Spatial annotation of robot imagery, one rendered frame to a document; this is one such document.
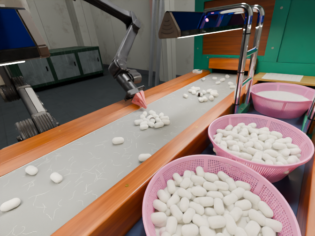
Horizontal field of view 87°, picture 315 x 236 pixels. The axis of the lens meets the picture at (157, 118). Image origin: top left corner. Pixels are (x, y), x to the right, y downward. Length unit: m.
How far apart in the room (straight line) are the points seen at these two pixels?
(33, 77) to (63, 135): 4.25
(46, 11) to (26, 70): 2.92
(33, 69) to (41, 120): 4.10
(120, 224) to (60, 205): 0.14
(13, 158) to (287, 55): 1.35
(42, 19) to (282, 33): 6.79
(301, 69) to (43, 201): 1.28
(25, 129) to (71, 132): 0.19
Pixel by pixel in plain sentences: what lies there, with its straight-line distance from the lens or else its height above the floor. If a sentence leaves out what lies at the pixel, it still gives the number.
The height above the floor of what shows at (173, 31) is 1.06.
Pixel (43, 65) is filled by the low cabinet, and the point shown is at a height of 0.56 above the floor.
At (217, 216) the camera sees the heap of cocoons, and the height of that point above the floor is 0.74.
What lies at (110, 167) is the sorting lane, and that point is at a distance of 0.49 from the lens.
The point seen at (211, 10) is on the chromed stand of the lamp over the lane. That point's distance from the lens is 0.74.
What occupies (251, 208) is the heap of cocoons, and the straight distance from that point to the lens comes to 0.43.
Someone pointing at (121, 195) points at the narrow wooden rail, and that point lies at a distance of 0.39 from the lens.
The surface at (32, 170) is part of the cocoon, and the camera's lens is 0.58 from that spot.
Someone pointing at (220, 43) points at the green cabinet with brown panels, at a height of 0.95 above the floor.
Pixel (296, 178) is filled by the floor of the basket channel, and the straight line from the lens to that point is 0.61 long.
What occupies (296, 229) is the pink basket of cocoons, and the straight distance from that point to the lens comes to 0.38.
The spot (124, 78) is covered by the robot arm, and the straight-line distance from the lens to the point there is 0.81.
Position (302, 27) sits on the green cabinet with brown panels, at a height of 1.02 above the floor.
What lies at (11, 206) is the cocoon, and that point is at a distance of 0.52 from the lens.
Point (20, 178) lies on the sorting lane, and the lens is 0.60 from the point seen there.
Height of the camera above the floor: 1.06
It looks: 28 degrees down
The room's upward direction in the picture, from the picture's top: 5 degrees counter-clockwise
